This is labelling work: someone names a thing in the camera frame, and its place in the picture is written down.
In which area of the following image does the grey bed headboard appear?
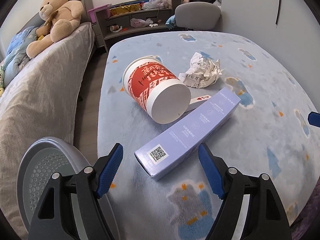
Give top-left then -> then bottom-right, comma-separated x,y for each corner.
18,0 -> 93,33

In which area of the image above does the pink plastic bag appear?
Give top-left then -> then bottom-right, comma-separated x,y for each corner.
130,18 -> 153,28

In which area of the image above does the bed with grey checked cover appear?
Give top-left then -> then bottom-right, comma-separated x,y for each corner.
0,22 -> 95,239

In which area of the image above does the grey perforated trash bin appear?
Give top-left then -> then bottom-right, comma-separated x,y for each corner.
17,137 -> 123,239

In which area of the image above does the light blue patterned blanket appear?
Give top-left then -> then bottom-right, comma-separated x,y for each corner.
98,31 -> 319,239

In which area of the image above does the blue folded quilt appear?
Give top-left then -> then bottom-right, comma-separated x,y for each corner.
1,26 -> 37,88

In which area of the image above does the white paper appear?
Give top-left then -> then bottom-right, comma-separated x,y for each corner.
178,52 -> 223,89

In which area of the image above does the large tan teddy bear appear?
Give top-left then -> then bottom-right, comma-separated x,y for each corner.
26,0 -> 84,59

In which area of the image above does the purple storage box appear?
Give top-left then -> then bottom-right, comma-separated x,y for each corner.
87,4 -> 111,23

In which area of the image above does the purple toothpaste box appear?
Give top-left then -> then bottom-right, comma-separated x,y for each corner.
135,88 -> 241,180

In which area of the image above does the grey desk shelf unit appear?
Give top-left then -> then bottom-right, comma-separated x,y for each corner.
92,0 -> 183,51

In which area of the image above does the small green doll toy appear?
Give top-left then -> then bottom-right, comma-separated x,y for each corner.
0,66 -> 4,97

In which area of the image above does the red white paper strip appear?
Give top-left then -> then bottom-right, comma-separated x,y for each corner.
186,95 -> 211,112

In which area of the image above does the grey office chair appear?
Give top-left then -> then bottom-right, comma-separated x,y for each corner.
175,2 -> 221,31

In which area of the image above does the red white paper cup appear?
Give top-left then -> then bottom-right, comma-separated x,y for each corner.
122,56 -> 191,124

